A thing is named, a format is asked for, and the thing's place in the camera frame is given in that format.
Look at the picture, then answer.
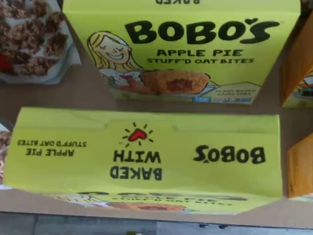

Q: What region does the green Bobo's apple pie box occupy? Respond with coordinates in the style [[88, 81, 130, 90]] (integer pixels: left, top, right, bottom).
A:
[[2, 107, 284, 216], [62, 0, 302, 105]]

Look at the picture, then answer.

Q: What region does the yellow Bobo's peanut butter box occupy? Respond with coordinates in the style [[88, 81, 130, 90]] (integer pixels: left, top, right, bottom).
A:
[[281, 11, 313, 108], [286, 133, 313, 199]]

